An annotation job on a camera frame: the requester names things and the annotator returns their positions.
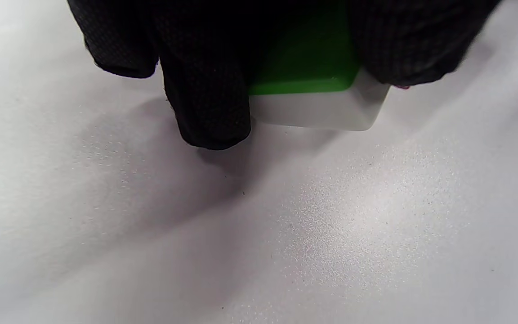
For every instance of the green white mahjong tile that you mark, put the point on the green white mahjong tile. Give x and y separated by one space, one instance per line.
313 108

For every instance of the person's left hand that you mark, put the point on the person's left hand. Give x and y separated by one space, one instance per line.
205 67

